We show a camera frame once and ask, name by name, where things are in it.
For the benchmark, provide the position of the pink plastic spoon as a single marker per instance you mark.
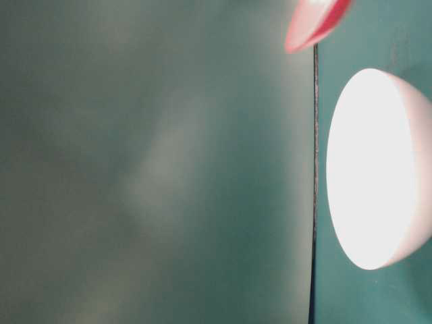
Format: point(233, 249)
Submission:
point(313, 21)

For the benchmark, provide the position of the white round bowl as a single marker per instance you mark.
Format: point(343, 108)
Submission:
point(378, 169)

